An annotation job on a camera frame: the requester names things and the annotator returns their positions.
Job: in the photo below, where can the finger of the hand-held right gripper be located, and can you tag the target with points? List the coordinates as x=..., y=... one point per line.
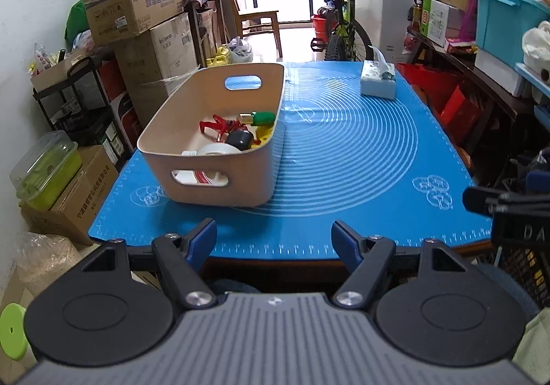
x=479, y=200
x=539, y=182

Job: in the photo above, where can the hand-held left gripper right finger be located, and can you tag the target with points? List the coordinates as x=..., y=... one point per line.
x=346, y=243

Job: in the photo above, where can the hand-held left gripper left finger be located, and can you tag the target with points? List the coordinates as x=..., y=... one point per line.
x=202, y=243

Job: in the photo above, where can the red white round item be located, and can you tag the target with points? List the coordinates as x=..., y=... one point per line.
x=202, y=178

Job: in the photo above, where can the white tape roll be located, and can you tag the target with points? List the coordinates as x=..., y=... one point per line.
x=217, y=149

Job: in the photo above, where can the black cylinder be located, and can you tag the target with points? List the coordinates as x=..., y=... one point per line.
x=240, y=139

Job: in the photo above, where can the red plastic toy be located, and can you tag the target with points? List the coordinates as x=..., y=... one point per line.
x=219, y=124

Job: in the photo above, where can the yellow toy block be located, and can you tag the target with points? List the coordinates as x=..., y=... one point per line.
x=265, y=135

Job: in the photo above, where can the green lighter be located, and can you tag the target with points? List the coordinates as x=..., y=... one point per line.
x=264, y=118

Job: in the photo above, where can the beige plastic basket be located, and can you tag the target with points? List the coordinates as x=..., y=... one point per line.
x=206, y=97

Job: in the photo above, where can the black mesh crate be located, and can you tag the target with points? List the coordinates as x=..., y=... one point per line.
x=526, y=273

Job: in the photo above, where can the red gift bag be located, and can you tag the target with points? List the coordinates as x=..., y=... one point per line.
x=459, y=114

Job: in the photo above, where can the blue silicone baking mat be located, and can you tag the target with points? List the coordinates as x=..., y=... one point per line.
x=343, y=153

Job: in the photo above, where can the white foam box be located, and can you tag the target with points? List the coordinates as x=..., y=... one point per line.
x=500, y=71

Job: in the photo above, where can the pale green cloth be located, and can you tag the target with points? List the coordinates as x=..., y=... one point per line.
x=535, y=346

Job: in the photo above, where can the brown cardboard box on floor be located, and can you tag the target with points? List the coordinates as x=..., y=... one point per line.
x=81, y=192

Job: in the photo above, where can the patterned tissue pack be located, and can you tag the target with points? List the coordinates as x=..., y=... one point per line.
x=378, y=82

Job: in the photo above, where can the clear bag of grain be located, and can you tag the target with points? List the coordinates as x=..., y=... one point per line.
x=47, y=260

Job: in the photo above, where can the blue storage bin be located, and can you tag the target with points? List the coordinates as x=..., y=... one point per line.
x=502, y=24

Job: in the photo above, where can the green container clear lid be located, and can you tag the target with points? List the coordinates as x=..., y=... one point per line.
x=47, y=174

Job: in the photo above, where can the black utility cart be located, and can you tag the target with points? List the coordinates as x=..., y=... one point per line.
x=79, y=114

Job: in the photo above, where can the red white appliance box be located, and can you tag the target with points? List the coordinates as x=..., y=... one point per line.
x=118, y=84

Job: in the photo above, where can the green white carton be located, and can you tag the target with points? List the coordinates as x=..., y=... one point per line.
x=440, y=20

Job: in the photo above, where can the yellow oil jug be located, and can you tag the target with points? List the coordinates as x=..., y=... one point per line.
x=217, y=56

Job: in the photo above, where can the orange drink bottle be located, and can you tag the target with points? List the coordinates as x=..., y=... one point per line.
x=417, y=16

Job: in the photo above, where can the white plastic bag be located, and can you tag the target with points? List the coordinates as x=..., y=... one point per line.
x=239, y=50

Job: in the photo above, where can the green black bicycle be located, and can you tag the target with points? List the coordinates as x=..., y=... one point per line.
x=333, y=46

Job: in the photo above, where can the grey printed cardboard box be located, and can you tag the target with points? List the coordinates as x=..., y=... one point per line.
x=159, y=46

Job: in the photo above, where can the green white stool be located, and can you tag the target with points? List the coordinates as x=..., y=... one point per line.
x=13, y=329

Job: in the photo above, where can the white chest freezer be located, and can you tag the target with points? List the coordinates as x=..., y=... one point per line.
x=386, y=7

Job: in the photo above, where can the red plastic bucket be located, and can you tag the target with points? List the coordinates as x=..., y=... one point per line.
x=319, y=26

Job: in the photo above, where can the beige open box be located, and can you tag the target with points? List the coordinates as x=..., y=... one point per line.
x=56, y=71

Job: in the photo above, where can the wooden chair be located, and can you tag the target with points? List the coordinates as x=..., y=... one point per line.
x=258, y=16

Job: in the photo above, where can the open taped cardboard box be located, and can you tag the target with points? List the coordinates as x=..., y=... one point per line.
x=129, y=11

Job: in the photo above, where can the green bag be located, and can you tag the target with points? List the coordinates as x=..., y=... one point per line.
x=77, y=22

